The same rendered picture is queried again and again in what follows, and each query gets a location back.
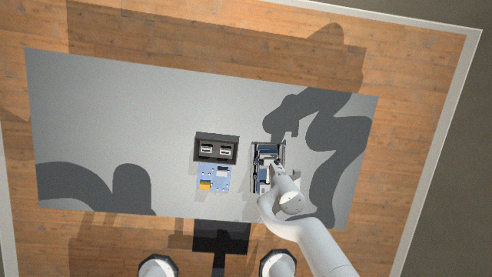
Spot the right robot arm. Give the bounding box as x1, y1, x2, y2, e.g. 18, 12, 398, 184
257, 169, 360, 277

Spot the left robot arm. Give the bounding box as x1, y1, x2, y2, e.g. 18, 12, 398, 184
138, 259, 175, 277

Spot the yellow rectangular block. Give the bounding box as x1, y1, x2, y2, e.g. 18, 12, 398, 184
199, 182, 211, 190

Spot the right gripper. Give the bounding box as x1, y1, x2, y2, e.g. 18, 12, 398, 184
269, 161, 286, 184

